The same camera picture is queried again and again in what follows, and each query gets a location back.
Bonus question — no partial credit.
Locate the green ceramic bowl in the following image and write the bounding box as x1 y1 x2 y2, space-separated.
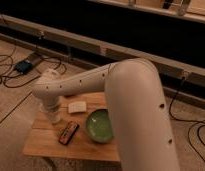
86 109 114 144

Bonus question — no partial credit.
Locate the dark candy bar packet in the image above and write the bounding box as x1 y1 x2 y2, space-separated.
59 121 79 145

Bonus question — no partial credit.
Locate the wooden folding table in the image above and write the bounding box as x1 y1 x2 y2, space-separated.
23 93 120 164

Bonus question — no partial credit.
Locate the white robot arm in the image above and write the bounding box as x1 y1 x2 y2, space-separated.
33 58 180 171

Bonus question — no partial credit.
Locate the blue power adapter box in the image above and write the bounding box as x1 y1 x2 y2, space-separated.
14 60 32 74

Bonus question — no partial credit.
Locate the white sponge block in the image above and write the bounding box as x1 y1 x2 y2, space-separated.
68 101 87 113

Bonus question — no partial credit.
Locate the white ceramic cup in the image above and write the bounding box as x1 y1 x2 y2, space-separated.
39 104 61 124

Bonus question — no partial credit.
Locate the black cable right side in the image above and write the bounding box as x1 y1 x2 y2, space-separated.
168 74 205 163

